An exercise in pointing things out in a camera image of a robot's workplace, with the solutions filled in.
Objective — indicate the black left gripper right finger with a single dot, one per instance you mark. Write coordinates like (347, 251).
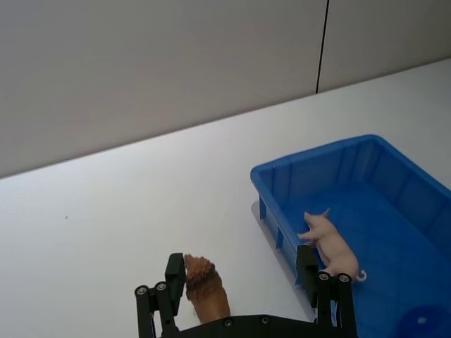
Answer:
(331, 299)

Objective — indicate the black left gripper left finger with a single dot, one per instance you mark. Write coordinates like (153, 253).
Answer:
(165, 303)

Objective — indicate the brown toy lion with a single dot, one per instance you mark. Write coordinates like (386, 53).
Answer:
(208, 292)

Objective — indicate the pink toy pig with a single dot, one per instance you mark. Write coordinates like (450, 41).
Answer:
(334, 246)

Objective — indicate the blue plastic bin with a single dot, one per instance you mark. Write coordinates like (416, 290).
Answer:
(387, 218)

